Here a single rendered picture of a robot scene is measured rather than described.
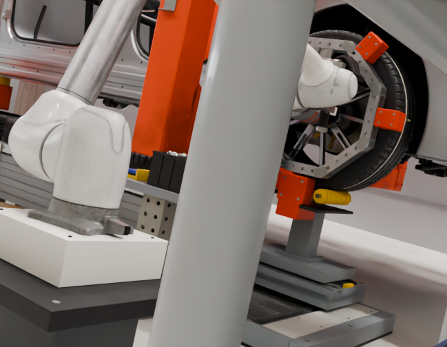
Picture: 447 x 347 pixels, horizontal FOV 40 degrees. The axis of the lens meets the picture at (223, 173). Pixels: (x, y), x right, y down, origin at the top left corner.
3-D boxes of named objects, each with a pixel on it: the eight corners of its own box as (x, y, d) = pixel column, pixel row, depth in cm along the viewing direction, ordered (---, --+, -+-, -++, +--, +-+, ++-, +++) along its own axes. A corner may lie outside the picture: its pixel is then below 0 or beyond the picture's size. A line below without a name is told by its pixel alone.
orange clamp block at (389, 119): (379, 128, 237) (402, 132, 232) (372, 125, 231) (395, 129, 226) (383, 110, 237) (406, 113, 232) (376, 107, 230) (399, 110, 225)
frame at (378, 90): (365, 188, 238) (397, 48, 234) (358, 187, 232) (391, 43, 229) (248, 160, 268) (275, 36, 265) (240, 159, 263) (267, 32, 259)
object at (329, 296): (362, 303, 268) (367, 281, 267) (326, 312, 238) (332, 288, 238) (265, 268, 296) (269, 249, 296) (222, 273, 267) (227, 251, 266)
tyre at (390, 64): (356, 223, 265) (452, 93, 246) (333, 223, 246) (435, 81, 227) (253, 137, 298) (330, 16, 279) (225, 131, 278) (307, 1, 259)
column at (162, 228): (159, 316, 217) (184, 199, 214) (140, 320, 208) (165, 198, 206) (138, 307, 222) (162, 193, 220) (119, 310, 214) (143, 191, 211)
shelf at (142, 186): (235, 213, 206) (237, 204, 206) (205, 212, 192) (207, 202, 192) (141, 184, 230) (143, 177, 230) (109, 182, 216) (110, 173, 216)
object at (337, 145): (349, 168, 268) (393, 105, 259) (341, 166, 262) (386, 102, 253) (297, 127, 284) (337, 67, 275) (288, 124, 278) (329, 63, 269)
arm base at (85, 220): (98, 240, 130) (104, 215, 129) (23, 215, 140) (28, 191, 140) (149, 238, 146) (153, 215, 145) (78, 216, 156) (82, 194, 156)
